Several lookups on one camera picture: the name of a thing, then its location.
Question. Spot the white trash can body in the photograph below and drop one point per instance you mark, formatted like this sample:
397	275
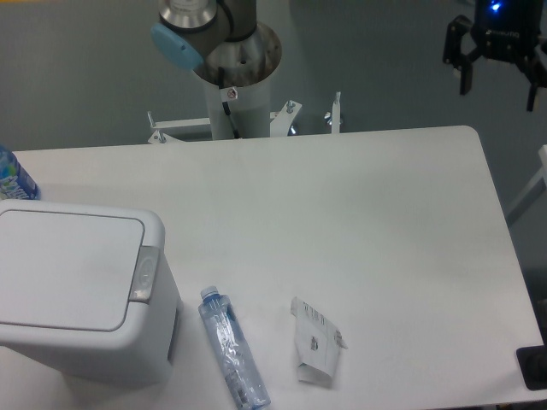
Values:
139	351

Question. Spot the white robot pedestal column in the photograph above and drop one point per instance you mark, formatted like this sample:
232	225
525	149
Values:
236	79

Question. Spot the clear plastic water bottle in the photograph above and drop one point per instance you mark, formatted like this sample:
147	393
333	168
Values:
232	352

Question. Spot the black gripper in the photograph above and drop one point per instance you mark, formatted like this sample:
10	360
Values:
504	31

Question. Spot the crumpled white paper carton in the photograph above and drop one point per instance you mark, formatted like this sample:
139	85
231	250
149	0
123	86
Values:
318	344

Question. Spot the grey lid push button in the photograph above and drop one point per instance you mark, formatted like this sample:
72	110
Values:
144	274

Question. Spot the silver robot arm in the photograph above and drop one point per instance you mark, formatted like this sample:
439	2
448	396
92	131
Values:
188	31

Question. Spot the blue labelled bottle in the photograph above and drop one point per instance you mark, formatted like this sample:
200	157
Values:
16	182

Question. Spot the white trash can lid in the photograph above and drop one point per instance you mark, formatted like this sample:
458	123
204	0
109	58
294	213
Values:
67	271

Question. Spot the white frame at right edge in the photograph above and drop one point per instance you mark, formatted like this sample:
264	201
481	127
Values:
530	193

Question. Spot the black clamp at table edge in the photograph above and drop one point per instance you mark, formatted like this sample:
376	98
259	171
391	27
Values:
532	362

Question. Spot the white pedestal base frame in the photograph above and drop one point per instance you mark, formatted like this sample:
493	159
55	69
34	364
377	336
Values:
232	116

